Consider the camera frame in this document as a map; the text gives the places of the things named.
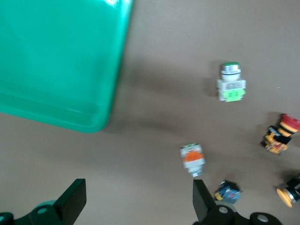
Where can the green plastic tray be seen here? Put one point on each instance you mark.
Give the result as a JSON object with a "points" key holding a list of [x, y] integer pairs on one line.
{"points": [[58, 58]]}

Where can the red emergency button yellow base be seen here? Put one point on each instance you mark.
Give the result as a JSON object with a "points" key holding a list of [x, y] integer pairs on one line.
{"points": [[279, 136]]}

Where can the red push button blue base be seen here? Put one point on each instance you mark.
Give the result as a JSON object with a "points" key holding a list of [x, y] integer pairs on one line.
{"points": [[228, 193]]}

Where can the green button orange contact block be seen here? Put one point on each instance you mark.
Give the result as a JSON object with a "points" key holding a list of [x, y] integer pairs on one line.
{"points": [[193, 158]]}

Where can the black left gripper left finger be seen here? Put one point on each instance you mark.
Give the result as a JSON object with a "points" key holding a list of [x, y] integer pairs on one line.
{"points": [[68, 204]]}

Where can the yellow push button blue base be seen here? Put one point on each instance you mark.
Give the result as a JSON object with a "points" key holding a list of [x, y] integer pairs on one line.
{"points": [[289, 193]]}

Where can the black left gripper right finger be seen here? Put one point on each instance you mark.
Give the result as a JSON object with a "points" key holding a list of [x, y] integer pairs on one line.
{"points": [[206, 211]]}

